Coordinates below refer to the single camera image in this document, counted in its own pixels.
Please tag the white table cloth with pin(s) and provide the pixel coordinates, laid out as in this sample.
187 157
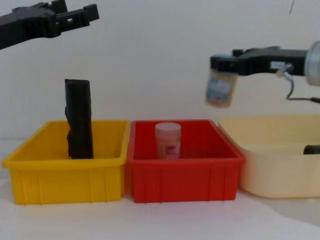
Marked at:
160 222

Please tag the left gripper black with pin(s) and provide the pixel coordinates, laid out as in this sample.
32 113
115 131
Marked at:
27 23

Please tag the yellow plastic bin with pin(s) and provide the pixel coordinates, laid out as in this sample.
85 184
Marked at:
65 180

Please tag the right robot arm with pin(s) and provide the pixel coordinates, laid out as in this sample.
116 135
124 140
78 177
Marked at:
313 62

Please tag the clear jar with pink label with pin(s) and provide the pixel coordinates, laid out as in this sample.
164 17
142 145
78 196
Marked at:
168 142

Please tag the tall black rectangular object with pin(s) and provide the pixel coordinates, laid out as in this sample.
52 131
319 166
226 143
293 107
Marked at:
80 120

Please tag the small dark object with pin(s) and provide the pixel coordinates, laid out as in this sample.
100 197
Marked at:
312 150

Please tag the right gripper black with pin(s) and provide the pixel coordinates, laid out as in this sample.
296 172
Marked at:
265 62

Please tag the red plastic bin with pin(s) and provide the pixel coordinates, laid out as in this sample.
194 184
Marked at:
185 180

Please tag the clear jar with blue label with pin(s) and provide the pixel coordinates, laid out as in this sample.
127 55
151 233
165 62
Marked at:
221 90

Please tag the cream plastic basin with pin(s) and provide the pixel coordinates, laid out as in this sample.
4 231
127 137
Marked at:
275 175

